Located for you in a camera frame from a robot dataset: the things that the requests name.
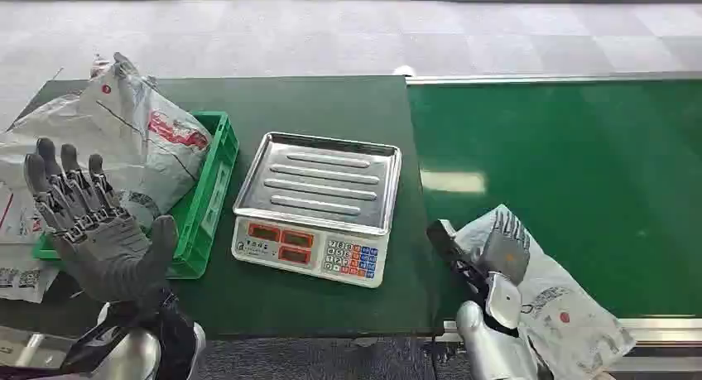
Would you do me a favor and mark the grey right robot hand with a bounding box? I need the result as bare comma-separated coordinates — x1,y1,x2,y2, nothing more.
426,209,532,313

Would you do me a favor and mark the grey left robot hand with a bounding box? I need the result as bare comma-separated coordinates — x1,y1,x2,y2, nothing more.
22,137,180,305

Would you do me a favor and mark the grey plastic parcel bag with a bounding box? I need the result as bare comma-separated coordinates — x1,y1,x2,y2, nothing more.
454,204,637,380

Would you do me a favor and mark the white parcel bag with labels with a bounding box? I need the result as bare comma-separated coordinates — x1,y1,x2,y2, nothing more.
0,182,62,305

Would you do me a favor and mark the green conveyor belt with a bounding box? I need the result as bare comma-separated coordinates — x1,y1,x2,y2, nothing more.
407,79,702,320

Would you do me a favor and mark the green plastic crate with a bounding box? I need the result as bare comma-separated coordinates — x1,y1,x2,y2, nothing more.
31,110,241,281

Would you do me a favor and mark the grey parcel bag red print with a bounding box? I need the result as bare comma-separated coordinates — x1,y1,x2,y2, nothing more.
75,52,214,232

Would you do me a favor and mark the silver table leg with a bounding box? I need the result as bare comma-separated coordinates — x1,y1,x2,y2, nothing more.
14,333,46,368

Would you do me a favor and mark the pale crumpled parcel bag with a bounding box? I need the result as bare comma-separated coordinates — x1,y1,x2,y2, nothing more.
0,89,97,190

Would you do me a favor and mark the white electronic scale steel tray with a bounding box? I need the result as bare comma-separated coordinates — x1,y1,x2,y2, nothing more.
230,131,403,290

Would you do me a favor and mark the silver conveyor frame rail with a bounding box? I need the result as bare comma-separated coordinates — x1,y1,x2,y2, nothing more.
405,70,702,347

